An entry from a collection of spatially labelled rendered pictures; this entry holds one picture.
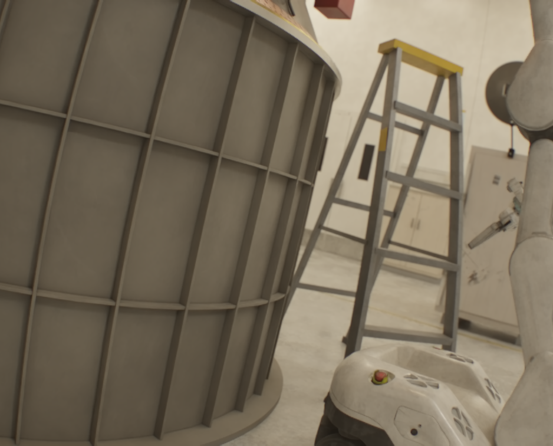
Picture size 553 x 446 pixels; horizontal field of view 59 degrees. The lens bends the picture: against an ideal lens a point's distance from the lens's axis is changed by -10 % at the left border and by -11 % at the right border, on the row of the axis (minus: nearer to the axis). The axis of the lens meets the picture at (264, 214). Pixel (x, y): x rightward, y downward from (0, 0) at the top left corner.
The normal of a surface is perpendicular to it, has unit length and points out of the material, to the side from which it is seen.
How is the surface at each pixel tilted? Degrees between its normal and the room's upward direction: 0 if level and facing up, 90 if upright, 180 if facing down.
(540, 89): 90
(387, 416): 91
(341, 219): 90
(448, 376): 73
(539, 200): 90
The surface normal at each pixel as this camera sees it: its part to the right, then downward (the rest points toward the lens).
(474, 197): -0.53, -0.09
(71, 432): 0.54, 0.15
